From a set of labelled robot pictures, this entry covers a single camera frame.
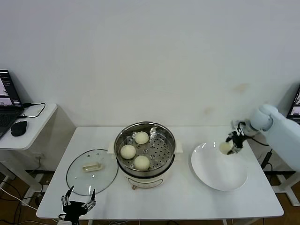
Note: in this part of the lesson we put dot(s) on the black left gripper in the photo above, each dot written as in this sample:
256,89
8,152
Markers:
73,209

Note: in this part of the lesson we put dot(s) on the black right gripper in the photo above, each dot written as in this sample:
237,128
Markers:
237,143

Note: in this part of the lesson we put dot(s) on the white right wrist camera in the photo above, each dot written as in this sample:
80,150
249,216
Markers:
242,126

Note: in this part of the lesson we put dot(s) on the black computer mouse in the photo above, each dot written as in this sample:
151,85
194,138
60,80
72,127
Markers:
19,128

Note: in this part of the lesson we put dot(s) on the white steamed baozi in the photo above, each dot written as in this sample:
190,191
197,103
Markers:
141,137
128,151
224,148
141,162

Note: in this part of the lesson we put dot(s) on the white side table with mouse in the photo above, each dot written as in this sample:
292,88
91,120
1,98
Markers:
39,126

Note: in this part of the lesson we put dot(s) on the grey laptop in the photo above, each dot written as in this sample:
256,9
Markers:
295,103

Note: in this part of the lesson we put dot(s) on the black laptop with dark screen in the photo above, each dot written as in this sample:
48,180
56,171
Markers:
9,93

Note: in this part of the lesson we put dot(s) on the white round plate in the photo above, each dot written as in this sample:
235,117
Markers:
218,171

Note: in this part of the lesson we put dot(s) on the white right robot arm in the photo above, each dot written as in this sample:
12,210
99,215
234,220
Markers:
281,136

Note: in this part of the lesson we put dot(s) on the cream electric cooker base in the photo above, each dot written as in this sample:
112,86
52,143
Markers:
145,181

